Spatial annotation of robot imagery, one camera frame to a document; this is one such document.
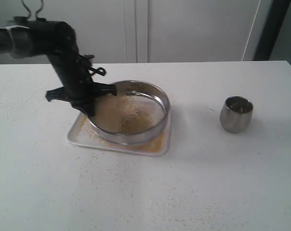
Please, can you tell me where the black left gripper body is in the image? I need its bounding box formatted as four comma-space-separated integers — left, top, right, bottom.
45, 51, 107, 108

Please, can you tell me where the round steel mesh sieve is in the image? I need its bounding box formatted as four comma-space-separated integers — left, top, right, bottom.
88, 80, 171, 145

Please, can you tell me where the stainless steel cup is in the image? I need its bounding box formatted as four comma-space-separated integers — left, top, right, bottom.
219, 96, 254, 133

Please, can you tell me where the yellow and white grain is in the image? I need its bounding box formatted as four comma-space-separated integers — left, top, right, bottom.
118, 106, 153, 134

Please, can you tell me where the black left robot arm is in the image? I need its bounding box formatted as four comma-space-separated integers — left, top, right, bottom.
0, 17, 117, 116

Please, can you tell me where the white rectangular plastic tray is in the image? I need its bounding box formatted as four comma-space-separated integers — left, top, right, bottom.
67, 113, 172, 156

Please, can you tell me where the white cabinet with doors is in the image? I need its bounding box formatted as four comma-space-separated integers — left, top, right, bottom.
0, 0, 271, 63

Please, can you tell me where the yellow millet grains pile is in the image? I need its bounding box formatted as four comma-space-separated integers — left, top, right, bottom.
80, 117, 166, 153

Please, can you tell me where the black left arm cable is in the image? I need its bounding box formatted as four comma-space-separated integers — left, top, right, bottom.
20, 0, 46, 24

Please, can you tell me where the dark vertical post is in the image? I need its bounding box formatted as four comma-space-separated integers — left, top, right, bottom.
253, 0, 291, 64

